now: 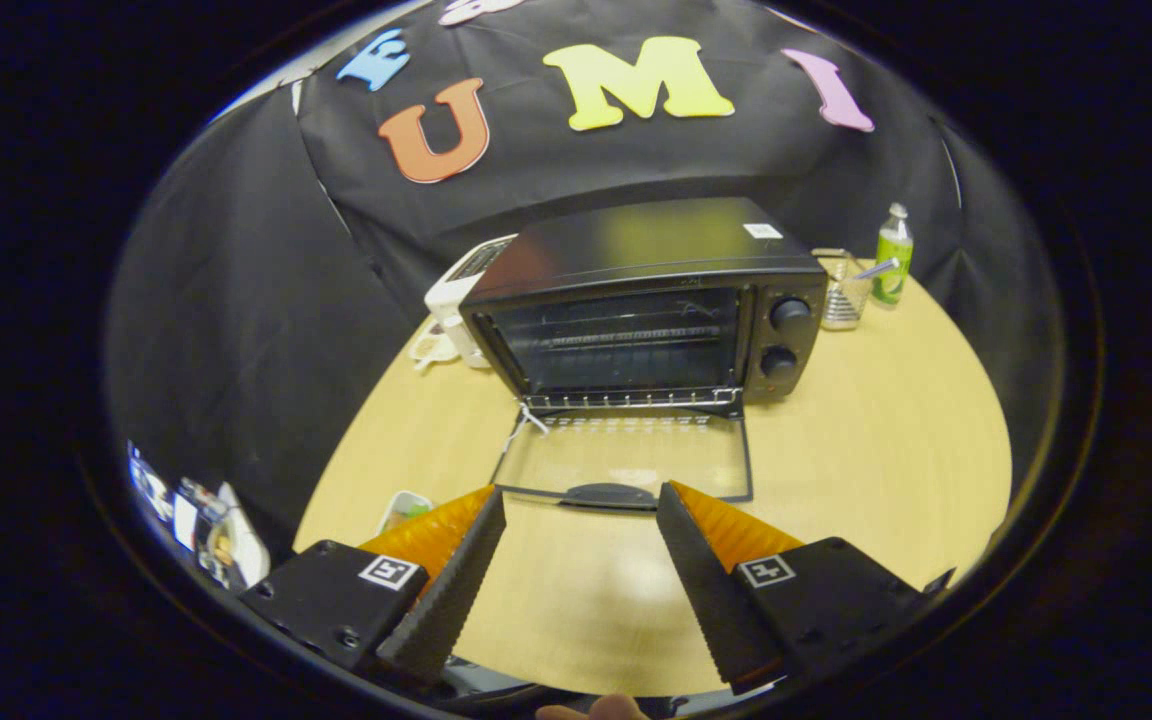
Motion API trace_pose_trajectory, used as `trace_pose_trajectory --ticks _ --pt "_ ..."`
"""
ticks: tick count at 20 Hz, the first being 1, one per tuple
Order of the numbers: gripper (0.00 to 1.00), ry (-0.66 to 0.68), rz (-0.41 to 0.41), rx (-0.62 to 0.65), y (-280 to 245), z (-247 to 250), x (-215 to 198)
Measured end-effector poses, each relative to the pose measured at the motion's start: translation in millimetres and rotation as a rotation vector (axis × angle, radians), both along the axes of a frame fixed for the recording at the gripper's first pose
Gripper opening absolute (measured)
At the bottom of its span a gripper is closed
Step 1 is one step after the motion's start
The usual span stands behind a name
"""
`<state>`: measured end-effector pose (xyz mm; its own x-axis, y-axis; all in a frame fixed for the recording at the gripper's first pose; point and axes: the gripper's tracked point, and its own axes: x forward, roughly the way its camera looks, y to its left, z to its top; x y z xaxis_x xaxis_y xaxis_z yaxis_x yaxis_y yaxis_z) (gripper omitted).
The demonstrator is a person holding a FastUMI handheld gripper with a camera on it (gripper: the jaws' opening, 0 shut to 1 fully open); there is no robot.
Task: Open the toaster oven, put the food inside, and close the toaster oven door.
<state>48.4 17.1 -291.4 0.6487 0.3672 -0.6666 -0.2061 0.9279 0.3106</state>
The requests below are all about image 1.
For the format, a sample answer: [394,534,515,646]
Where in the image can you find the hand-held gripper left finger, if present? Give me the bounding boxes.
[239,485,507,686]

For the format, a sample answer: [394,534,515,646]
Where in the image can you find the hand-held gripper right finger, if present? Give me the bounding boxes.
[656,481,957,696]

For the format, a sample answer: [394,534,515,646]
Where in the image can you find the black toaster oven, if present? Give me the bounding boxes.
[459,196,830,511]

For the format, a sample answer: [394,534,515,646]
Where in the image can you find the white slot toaster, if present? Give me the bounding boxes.
[424,233,519,369]

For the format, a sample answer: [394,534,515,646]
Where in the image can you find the white plate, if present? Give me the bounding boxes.
[378,490,434,536]

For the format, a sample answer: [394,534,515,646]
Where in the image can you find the pile of printed papers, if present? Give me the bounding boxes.
[126,440,272,593]

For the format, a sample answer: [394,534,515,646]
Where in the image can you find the metal cup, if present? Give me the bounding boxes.
[812,247,877,332]

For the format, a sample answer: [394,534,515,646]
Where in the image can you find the green plastic bottle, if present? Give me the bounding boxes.
[872,203,915,307]

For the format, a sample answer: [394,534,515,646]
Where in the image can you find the white string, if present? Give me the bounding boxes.
[504,403,549,456]

